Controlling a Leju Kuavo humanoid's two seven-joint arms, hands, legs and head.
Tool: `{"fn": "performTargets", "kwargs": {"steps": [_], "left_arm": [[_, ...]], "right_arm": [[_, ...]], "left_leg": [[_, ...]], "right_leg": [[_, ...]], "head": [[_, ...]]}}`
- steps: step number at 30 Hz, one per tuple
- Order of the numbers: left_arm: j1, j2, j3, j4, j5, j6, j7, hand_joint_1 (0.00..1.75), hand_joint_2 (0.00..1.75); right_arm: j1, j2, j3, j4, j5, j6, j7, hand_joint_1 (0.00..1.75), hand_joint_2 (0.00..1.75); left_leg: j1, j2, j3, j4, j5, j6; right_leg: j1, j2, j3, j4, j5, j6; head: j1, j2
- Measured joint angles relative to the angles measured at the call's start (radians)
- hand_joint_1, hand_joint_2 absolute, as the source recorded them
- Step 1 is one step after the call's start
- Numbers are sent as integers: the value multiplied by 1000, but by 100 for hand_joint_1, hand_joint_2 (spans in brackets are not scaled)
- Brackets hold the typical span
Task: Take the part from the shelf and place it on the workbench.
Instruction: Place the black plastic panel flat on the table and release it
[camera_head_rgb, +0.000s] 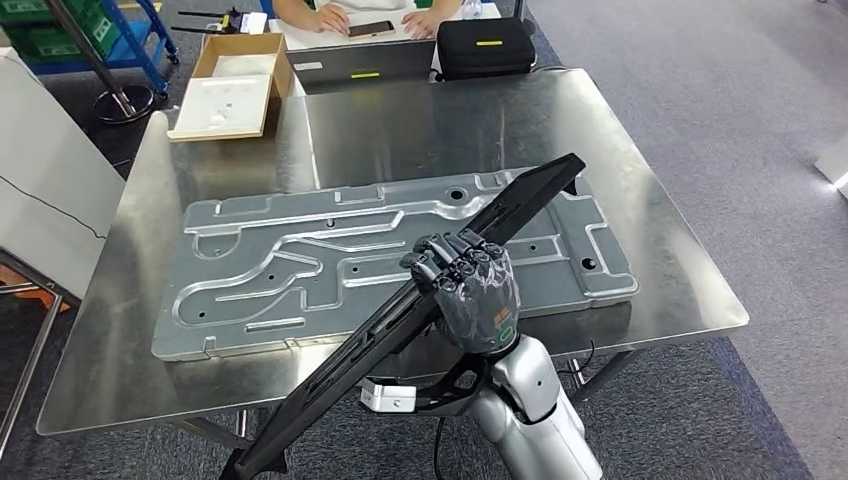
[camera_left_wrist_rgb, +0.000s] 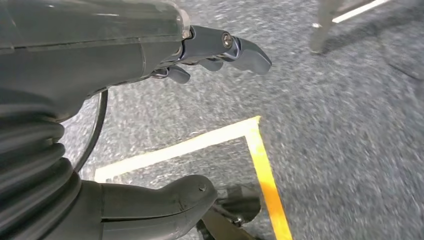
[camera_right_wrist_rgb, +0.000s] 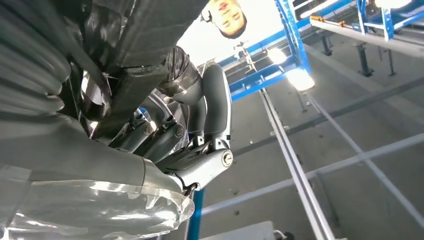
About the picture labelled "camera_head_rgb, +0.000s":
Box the person's right hand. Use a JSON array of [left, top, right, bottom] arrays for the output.
[[309, 3, 351, 36]]

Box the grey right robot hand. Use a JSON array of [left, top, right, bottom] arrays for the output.
[[399, 228, 521, 356]]

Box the person's left hand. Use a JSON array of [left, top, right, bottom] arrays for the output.
[[400, 8, 444, 40]]

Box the black license plate frame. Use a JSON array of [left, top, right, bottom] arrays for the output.
[[218, 153, 588, 480]]

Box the steel workbench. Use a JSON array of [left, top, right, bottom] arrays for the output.
[[36, 68, 751, 458]]

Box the white desk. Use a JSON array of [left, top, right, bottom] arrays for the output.
[[268, 3, 503, 53]]

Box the person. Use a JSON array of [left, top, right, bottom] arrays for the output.
[[271, 0, 465, 40]]

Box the black smartphone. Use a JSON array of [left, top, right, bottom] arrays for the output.
[[347, 20, 397, 40]]

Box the grey flat case yellow label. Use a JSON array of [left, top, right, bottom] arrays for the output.
[[286, 39, 439, 87]]

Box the black soft case yellow label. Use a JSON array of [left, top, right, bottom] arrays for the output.
[[435, 17, 537, 82]]

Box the open cardboard box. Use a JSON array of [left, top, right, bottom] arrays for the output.
[[166, 33, 295, 142]]

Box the black device with antennas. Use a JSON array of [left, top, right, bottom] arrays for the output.
[[170, 7, 270, 36]]

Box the white foam insert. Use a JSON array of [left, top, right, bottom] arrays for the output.
[[169, 72, 274, 139]]

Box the blue metal cart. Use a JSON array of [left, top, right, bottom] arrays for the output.
[[26, 0, 180, 94]]

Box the silver cast metal plate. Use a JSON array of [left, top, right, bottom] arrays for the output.
[[150, 166, 641, 362]]

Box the dark stand with round base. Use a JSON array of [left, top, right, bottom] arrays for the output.
[[44, 0, 157, 126]]

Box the green plastic bin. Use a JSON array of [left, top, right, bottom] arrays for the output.
[[0, 0, 101, 24], [3, 11, 122, 64]]

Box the white board panel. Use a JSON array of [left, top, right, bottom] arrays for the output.
[[0, 46, 127, 301]]

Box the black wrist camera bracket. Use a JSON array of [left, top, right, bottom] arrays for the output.
[[413, 354, 490, 417]]

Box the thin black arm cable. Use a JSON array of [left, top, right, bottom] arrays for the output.
[[556, 339, 596, 376]]

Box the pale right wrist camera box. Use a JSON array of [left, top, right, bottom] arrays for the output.
[[359, 377, 417, 413]]

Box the thick black right wrist cable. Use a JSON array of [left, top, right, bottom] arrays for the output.
[[433, 417, 449, 480]]

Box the grey metal table frame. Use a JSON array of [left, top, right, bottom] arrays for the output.
[[0, 248, 81, 458]]

